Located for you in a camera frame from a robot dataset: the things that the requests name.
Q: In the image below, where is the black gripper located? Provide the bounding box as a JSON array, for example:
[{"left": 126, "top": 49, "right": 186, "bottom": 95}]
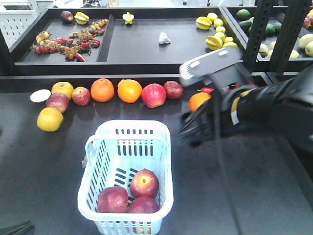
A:
[{"left": 177, "top": 63, "right": 254, "bottom": 147}]

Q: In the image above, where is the red apple in row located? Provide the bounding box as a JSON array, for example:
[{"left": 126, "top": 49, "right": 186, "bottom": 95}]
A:
[{"left": 141, "top": 83, "right": 166, "bottom": 108}]

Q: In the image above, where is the large yellow lemon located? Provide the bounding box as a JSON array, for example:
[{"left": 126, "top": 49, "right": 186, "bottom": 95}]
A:
[{"left": 222, "top": 42, "right": 239, "bottom": 49}]

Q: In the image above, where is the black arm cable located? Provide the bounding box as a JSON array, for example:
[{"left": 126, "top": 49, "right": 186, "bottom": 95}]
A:
[{"left": 207, "top": 75, "right": 245, "bottom": 235}]

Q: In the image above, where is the star fruit right upper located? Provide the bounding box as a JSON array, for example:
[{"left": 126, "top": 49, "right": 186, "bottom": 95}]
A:
[{"left": 196, "top": 16, "right": 212, "bottom": 30}]

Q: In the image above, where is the star fruit top left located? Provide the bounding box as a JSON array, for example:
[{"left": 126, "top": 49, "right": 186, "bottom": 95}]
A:
[{"left": 74, "top": 12, "right": 89, "bottom": 25}]

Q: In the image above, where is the small red apple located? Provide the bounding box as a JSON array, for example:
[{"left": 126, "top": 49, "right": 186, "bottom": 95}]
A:
[{"left": 72, "top": 86, "right": 91, "bottom": 106}]

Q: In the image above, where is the yellow lemon near arm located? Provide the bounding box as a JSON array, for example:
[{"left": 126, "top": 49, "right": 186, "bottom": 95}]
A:
[{"left": 37, "top": 107, "right": 64, "bottom": 132}]

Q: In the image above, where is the wrist camera with plate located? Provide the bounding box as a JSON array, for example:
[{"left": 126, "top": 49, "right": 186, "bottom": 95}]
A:
[{"left": 179, "top": 47, "right": 242, "bottom": 87}]

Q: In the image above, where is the black wooden produce stand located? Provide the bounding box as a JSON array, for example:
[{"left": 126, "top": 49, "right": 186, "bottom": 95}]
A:
[{"left": 0, "top": 8, "right": 313, "bottom": 235}]

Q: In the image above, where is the star fruit right lower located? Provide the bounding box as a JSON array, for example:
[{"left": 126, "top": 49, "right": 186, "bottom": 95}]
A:
[{"left": 205, "top": 36, "right": 223, "bottom": 50}]

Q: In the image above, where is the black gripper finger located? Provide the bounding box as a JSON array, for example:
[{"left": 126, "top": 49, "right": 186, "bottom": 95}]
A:
[{"left": 0, "top": 221, "right": 35, "bottom": 235}]

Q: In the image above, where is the yellow star fruit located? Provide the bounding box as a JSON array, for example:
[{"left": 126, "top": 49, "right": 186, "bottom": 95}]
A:
[{"left": 122, "top": 12, "right": 134, "bottom": 24}]

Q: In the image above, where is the dull red apple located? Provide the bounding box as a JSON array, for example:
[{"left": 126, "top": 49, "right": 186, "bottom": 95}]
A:
[{"left": 46, "top": 93, "right": 69, "bottom": 113}]

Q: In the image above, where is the dark purple fruit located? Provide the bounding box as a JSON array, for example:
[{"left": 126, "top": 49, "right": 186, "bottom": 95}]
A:
[{"left": 60, "top": 11, "right": 74, "bottom": 24}]

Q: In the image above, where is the black upright rack post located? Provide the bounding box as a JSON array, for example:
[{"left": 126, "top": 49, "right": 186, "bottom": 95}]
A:
[{"left": 243, "top": 0, "right": 275, "bottom": 72}]

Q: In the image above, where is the light blue plastic basket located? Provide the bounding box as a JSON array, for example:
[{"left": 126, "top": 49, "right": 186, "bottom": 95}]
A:
[{"left": 78, "top": 120, "right": 174, "bottom": 235}]

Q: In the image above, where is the cherry tomato vine cluster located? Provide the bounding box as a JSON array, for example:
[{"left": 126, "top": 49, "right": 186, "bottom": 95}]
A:
[{"left": 29, "top": 19, "right": 109, "bottom": 62}]

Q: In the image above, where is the red chili pepper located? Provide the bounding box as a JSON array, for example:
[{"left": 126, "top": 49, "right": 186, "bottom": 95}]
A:
[{"left": 197, "top": 87, "right": 214, "bottom": 94}]

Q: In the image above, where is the red apple front bottom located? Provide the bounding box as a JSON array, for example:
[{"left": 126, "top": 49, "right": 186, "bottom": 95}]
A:
[{"left": 97, "top": 186, "right": 128, "bottom": 213}]

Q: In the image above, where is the white garlic bulb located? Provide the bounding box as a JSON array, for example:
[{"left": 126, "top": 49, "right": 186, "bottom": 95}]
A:
[{"left": 158, "top": 32, "right": 171, "bottom": 45}]

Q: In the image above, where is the orange fruit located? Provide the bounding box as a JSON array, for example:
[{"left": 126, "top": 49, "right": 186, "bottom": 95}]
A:
[
  {"left": 117, "top": 79, "right": 142, "bottom": 103},
  {"left": 90, "top": 78, "right": 114, "bottom": 102},
  {"left": 189, "top": 92, "right": 211, "bottom": 112}
]

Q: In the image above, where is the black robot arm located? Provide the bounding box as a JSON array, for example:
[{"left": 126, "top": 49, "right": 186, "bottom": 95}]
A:
[{"left": 178, "top": 63, "right": 313, "bottom": 155}]

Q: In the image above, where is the white round dish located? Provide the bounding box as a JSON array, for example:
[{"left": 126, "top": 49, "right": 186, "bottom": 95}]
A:
[{"left": 30, "top": 89, "right": 51, "bottom": 103}]

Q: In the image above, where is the dark red apple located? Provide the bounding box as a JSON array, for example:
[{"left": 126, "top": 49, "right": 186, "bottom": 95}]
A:
[{"left": 164, "top": 80, "right": 184, "bottom": 99}]

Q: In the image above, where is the yellow green apple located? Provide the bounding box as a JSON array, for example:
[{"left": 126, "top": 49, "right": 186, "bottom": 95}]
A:
[{"left": 51, "top": 82, "right": 74, "bottom": 100}]

